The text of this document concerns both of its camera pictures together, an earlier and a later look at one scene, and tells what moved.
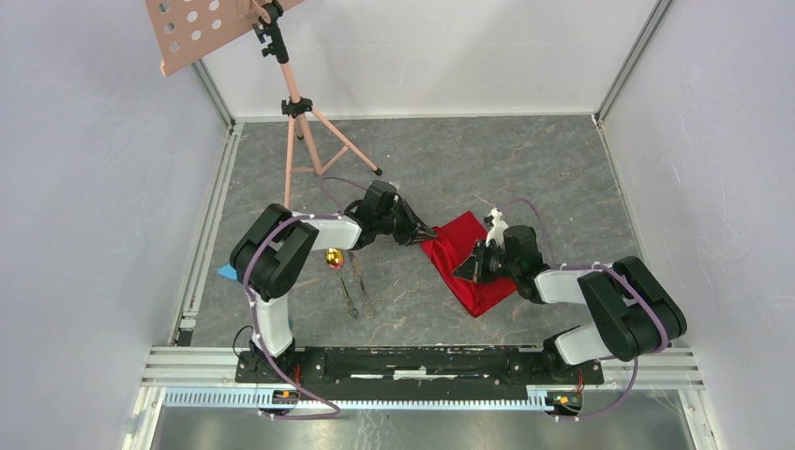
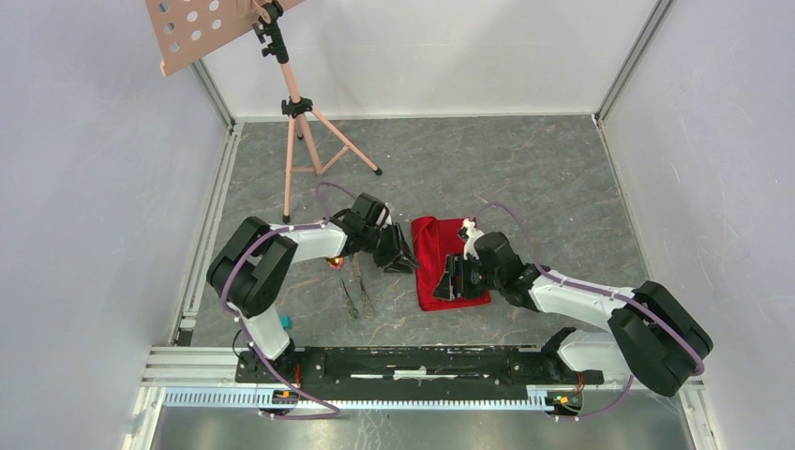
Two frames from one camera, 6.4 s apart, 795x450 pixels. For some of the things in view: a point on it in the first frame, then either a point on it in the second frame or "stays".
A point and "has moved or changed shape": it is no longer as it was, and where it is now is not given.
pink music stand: [186, 30] stays
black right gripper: [471, 270] → [448, 288]
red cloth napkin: [450, 248] has moved or changed shape
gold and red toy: [335, 259] stays
